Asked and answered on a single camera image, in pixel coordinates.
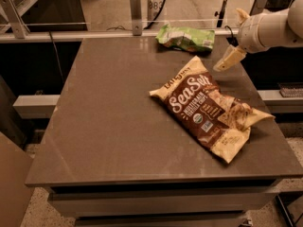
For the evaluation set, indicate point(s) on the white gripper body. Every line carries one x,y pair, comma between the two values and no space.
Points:
249,32

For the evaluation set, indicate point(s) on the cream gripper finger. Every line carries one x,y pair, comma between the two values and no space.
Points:
232,56
242,16

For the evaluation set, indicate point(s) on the green rice chip bag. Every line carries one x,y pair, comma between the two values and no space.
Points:
186,38

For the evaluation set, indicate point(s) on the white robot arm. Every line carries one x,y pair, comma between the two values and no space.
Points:
284,28

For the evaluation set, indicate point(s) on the brown tortilla chip bag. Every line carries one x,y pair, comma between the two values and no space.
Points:
219,122

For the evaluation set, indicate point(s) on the black stand with knob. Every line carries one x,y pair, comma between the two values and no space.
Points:
220,14

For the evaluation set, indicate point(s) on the white cylinder with numbers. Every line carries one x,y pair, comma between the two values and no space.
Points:
155,2

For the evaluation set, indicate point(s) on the grey table drawer base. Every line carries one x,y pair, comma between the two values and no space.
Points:
162,205

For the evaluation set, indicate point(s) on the clear acrylic barrier panel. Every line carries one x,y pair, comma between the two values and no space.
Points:
102,15

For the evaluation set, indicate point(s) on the right metal bracket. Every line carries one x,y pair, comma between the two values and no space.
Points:
258,7

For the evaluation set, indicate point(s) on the metal bracket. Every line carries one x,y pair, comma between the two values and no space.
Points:
258,7
136,17
16,23

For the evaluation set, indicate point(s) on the metal rail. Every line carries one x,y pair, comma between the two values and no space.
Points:
74,36

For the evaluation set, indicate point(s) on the middle metal bracket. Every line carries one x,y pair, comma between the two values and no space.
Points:
136,17

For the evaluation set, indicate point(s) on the left metal bracket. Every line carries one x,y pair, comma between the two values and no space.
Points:
16,23

